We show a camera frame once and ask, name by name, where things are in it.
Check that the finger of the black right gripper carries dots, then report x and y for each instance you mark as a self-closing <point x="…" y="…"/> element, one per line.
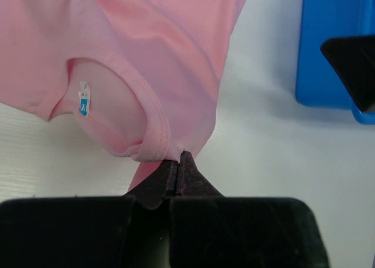
<point x="352" y="59"/>

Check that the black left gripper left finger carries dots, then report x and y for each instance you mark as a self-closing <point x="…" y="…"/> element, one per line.
<point x="102" y="231"/>

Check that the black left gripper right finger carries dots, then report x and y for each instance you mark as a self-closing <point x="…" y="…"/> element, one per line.
<point x="209" y="230"/>

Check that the pink t-shirt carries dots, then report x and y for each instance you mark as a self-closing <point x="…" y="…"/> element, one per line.
<point x="141" y="77"/>

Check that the blue plastic bin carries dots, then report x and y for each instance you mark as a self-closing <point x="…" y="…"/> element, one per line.
<point x="317" y="84"/>

